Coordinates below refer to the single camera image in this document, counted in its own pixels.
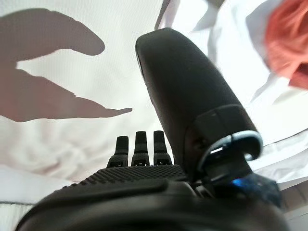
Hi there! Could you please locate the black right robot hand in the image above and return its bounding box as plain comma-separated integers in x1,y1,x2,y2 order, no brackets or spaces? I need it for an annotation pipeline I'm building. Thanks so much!
14,27,291,231

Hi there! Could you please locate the orange red garment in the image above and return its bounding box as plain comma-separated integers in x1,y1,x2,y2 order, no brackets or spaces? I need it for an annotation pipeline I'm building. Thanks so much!
264,0,308,90

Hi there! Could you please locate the white bed sheet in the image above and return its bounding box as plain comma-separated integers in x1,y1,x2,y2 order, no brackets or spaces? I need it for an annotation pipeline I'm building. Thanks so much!
0,0,308,231

